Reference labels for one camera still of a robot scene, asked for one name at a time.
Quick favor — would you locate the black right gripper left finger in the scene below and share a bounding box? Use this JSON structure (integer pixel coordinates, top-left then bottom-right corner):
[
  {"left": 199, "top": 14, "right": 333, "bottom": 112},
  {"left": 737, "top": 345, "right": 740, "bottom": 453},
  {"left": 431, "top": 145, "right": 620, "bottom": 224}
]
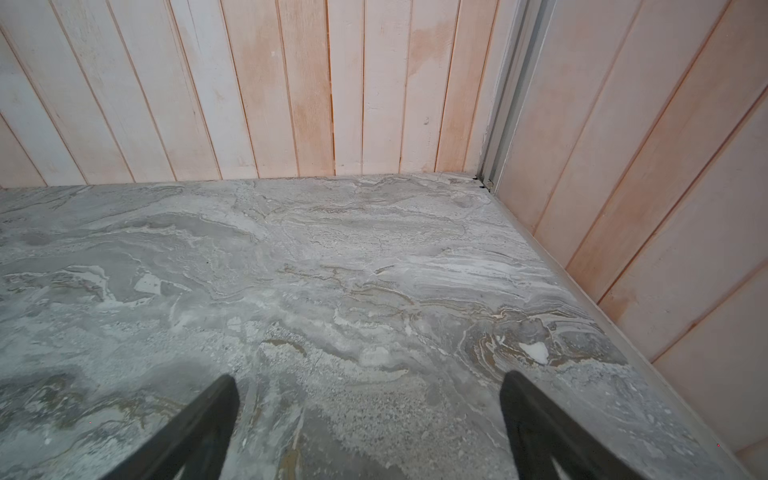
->
[{"left": 104, "top": 374, "right": 240, "bottom": 479}]

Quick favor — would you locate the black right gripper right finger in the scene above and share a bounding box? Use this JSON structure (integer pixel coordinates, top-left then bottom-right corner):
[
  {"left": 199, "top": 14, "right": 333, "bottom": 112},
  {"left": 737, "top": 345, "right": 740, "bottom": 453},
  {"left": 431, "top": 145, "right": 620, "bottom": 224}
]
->
[{"left": 499, "top": 371, "right": 642, "bottom": 479}]

